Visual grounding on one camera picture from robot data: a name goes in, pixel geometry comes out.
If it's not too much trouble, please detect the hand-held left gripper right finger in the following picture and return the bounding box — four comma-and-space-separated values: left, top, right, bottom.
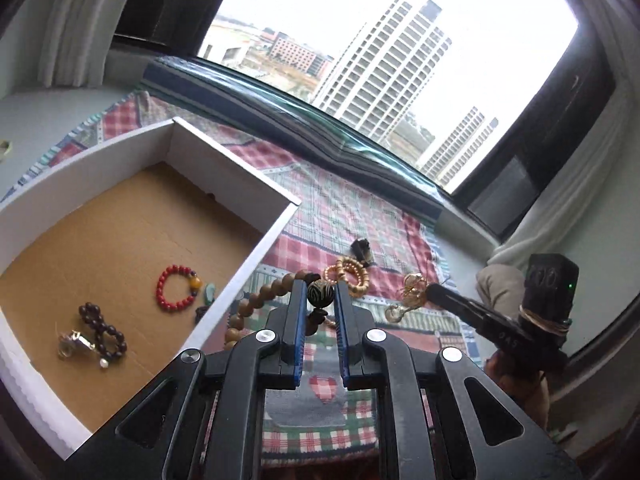
334, 280, 586, 480

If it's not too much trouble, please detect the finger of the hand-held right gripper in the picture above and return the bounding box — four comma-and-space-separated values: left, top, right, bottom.
425, 282, 531, 348

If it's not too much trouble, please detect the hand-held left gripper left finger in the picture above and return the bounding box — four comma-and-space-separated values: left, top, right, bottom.
62, 279, 307, 480

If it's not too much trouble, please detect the gold chain ornament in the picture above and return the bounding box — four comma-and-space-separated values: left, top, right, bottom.
384, 272, 431, 324

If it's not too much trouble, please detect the light wooden bead necklace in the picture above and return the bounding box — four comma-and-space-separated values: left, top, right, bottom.
223, 269, 336, 348

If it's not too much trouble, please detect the red bead bracelet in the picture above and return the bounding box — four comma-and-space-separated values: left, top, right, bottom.
155, 263, 203, 312

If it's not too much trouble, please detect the dark bead bracelet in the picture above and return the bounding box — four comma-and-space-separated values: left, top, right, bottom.
78, 301, 128, 368

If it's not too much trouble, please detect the white cardboard box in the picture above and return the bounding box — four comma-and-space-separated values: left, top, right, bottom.
0, 116, 302, 461

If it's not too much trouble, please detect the silver charm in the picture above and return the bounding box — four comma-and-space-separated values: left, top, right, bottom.
56, 329, 96, 361

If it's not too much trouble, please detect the person's right hand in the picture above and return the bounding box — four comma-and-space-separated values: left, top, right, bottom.
482, 352, 551, 426

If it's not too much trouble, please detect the beige folded cloth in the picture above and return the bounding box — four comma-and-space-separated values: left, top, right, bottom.
475, 262, 531, 321

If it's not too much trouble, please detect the white curtain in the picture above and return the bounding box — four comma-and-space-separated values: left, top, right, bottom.
37, 0, 131, 88
487, 85, 640, 266

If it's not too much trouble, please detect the patchwork checked blanket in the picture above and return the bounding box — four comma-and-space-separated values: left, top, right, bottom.
15, 91, 483, 468

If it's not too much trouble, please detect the dark green window cushion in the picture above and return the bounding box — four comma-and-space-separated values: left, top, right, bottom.
142, 56, 446, 221

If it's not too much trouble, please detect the golden bead bracelet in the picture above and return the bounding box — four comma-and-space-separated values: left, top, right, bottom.
324, 255, 371, 298

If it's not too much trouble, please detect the dark window frame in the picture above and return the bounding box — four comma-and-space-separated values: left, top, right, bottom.
112, 0, 618, 241

